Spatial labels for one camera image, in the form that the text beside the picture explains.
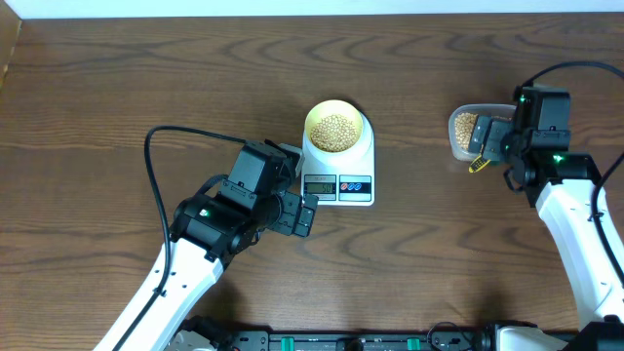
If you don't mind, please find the left black cable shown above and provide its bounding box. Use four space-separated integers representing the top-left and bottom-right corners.
111 125 248 351

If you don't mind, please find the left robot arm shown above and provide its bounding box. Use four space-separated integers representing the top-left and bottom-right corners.
97 140 318 350

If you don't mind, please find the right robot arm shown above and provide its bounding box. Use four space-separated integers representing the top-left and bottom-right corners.
470 84 623 350

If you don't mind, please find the clear plastic container of soybeans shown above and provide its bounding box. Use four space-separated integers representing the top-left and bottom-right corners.
448 103 516 163

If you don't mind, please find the yellow measuring scoop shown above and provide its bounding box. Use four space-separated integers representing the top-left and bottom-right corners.
469 155 490 174

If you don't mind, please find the yellow bowl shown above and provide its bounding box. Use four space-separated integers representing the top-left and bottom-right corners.
304 99 364 153

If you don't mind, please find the white digital kitchen scale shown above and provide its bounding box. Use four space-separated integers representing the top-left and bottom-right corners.
300 112 375 207

